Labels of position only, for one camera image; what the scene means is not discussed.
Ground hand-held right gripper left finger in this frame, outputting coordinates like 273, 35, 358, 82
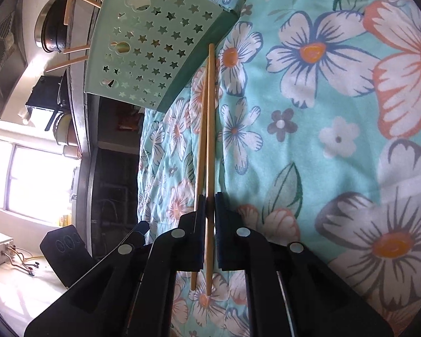
24, 193, 207, 337

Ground steel range hood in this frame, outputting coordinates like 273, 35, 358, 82
0, 7, 30, 118

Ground black cooking pot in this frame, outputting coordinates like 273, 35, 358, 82
44, 0, 71, 54

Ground black box appliance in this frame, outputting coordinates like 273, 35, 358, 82
24, 75, 69, 120

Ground floral turquoise blanket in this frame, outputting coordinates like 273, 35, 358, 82
137, 0, 421, 337

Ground coloured loose wires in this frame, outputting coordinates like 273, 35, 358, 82
2, 244, 41, 276

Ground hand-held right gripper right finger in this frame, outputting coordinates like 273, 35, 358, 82
214, 191, 395, 337

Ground cream and brown enamel pot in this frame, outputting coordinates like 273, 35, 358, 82
52, 112, 78, 146

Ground bright window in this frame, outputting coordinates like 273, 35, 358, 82
0, 119, 81, 225

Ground green star-holed utensil holder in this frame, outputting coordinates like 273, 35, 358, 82
83, 0, 240, 113

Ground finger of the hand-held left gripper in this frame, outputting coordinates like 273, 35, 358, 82
124, 220, 151, 250

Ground concrete kitchen counter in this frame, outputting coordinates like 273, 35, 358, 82
65, 0, 102, 246

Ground black wok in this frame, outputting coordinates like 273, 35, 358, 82
56, 75, 69, 113

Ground steel pot lid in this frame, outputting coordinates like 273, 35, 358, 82
33, 0, 58, 48

